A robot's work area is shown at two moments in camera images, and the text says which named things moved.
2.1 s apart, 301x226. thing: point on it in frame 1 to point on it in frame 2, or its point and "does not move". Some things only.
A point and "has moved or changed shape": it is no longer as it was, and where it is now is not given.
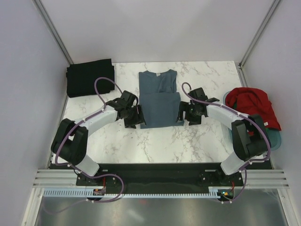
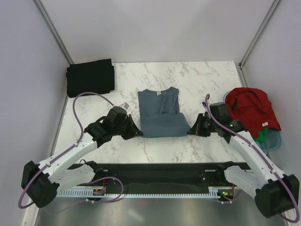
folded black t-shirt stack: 81,76 does not move
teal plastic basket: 274,136 does not move
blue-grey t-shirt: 159,99 has moved or changed shape
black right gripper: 184,106 to 196,129
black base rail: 203,176 does not move
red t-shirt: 255,102 does not move
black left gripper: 138,119 to 133,132
